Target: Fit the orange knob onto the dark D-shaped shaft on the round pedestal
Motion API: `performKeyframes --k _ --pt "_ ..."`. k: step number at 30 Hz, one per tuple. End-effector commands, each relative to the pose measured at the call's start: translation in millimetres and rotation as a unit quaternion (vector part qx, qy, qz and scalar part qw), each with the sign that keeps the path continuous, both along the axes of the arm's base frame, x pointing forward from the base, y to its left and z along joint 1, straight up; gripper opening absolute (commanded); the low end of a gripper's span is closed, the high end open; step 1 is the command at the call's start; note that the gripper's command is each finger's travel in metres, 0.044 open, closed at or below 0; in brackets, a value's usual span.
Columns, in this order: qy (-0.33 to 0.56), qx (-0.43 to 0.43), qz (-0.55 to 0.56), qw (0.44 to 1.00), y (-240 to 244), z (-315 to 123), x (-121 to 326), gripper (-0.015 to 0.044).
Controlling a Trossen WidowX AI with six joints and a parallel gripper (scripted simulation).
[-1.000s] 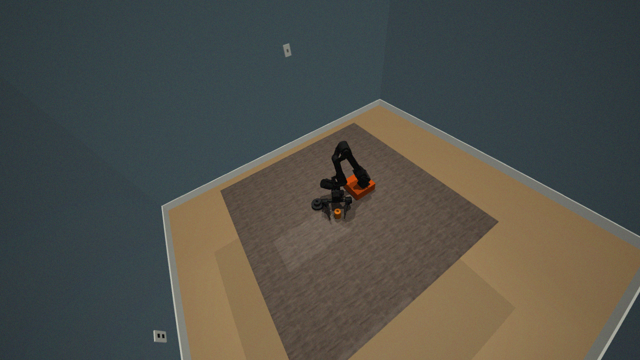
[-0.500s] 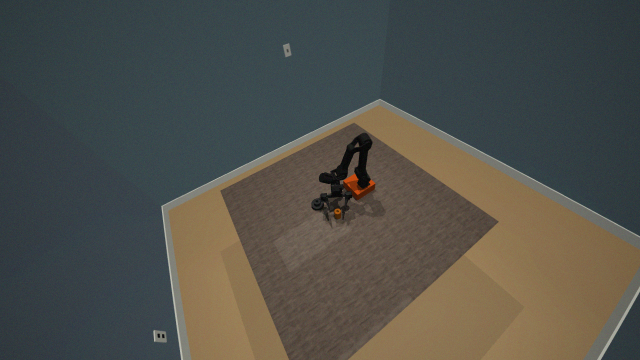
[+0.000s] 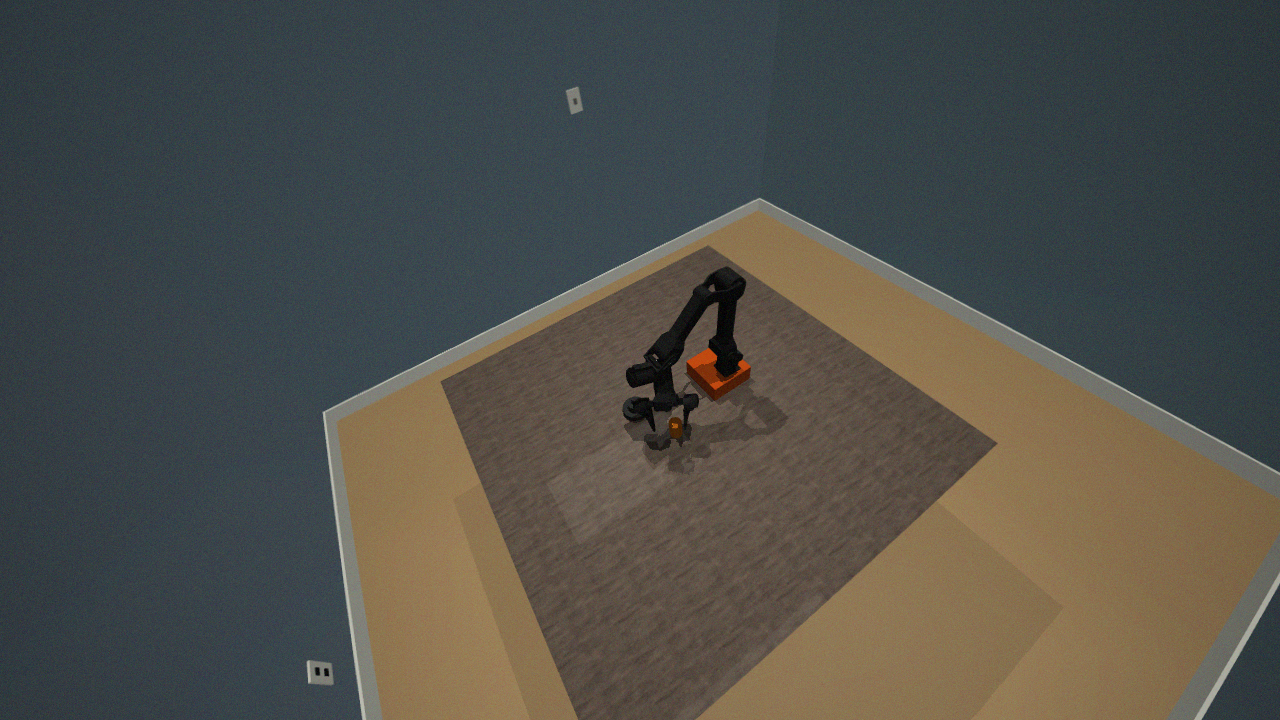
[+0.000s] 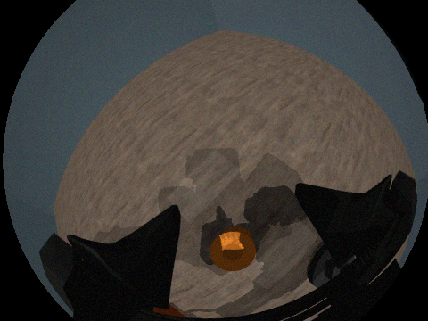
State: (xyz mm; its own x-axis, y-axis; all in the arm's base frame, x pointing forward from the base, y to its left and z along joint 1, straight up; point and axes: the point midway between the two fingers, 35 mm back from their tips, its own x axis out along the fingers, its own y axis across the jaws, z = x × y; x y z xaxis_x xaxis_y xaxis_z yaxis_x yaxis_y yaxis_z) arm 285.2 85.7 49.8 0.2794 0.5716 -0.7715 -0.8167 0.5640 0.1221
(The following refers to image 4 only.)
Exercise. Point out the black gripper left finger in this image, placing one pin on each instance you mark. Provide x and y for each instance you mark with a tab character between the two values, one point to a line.
144	260

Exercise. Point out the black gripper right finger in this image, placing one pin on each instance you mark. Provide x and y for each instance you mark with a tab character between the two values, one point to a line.
340	218

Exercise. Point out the black stepped round pedestal with short shaft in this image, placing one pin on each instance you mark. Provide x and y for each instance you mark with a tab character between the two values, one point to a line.
322	268

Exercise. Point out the orange knob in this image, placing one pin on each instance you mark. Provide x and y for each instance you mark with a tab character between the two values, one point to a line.
233	250

